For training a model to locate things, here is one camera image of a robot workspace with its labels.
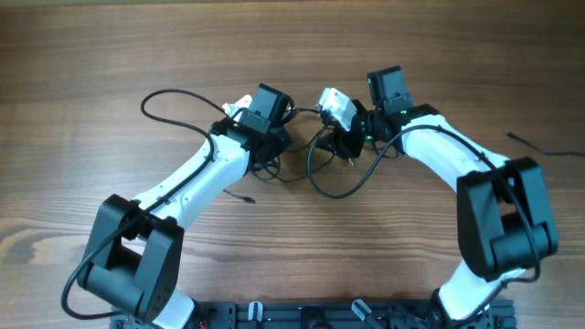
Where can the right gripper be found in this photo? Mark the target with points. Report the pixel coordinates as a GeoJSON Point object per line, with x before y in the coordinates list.
{"type": "Point", "coordinates": [344, 143]}

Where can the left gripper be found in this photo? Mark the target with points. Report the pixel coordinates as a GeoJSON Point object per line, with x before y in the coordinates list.
{"type": "Point", "coordinates": [283, 140]}

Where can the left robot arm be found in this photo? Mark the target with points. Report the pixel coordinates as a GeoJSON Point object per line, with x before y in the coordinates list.
{"type": "Point", "coordinates": [133, 254]}

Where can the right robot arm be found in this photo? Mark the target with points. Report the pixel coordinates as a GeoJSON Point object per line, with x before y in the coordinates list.
{"type": "Point", "coordinates": [505, 225]}

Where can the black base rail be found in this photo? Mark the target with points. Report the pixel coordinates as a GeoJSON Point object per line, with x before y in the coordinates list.
{"type": "Point", "coordinates": [257, 315]}

